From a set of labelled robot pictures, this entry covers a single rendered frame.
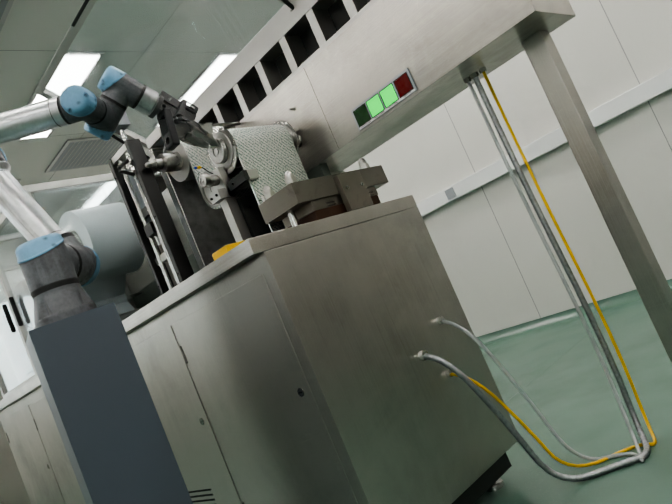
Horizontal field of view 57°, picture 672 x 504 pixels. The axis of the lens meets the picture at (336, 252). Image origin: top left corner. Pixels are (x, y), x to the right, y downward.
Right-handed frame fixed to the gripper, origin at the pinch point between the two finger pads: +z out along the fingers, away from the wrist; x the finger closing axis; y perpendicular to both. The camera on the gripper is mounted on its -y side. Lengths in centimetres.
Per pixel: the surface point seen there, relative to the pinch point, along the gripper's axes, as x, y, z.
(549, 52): -81, 20, 53
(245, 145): -4.6, 3.0, 8.2
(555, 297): 64, 89, 277
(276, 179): -4.6, -2.3, 21.1
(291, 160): -4.6, 7.7, 24.8
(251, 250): -30, -46, 6
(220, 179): 3.5, -6.8, 6.7
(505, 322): 107, 85, 281
